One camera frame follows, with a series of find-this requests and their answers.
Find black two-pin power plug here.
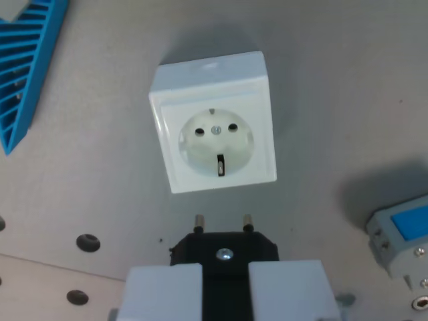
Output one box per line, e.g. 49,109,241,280
169,213,280,321

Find silver socket-head bolt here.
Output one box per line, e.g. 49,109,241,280
410,296,428,312

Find blue ribbed finger grey mount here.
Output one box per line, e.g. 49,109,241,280
364,193,428,290

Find white wall socket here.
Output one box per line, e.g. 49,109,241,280
148,50,278,194

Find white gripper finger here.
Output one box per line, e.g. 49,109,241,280
248,259,342,321
116,263,204,321

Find blue ribbed fin gripper finger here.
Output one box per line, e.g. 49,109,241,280
0,0,70,156

